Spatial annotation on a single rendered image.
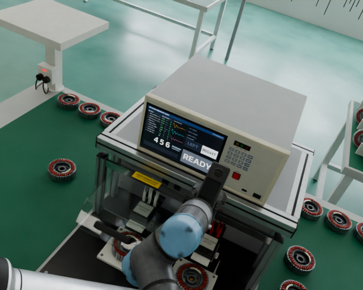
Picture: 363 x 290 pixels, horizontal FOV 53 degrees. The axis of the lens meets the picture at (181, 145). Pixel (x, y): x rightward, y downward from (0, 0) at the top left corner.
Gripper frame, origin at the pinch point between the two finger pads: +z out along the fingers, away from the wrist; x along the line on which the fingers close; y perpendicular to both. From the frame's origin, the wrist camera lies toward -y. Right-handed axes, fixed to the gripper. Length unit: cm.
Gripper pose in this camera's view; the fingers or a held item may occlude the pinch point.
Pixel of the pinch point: (215, 186)
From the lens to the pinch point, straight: 101.4
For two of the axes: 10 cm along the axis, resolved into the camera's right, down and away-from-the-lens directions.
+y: -3.5, 9.1, 2.2
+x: 8.9, 4.0, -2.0
